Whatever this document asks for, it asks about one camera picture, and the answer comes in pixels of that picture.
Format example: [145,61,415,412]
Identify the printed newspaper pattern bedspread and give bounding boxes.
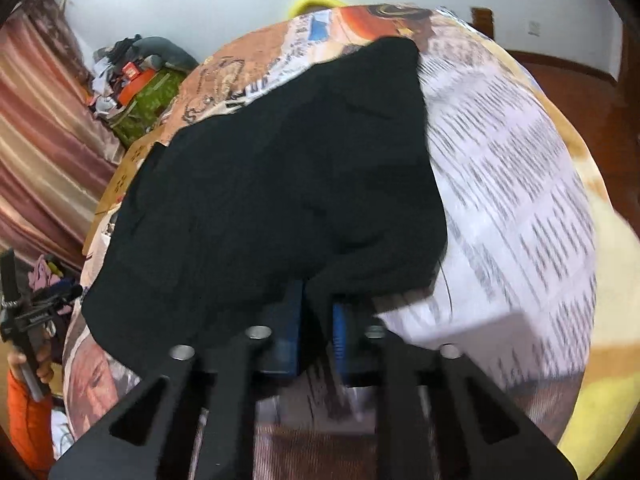
[63,6,639,479]

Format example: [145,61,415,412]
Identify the dark green jacket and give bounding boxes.
[126,37,198,73]

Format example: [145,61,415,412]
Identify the orange left sleeve forearm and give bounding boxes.
[6,372,55,479]

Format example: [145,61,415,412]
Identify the green cloth covered table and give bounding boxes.
[107,68,186,148]

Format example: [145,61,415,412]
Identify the white wall socket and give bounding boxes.
[527,21,541,37]

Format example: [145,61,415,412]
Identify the black t-shirt with elephant print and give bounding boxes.
[81,37,447,375]

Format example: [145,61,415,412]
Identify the striped red curtain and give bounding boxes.
[1,0,124,269]

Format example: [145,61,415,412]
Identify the orange box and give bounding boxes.
[118,68,156,106]

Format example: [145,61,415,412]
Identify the person left hand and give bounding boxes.
[6,331,56,386]

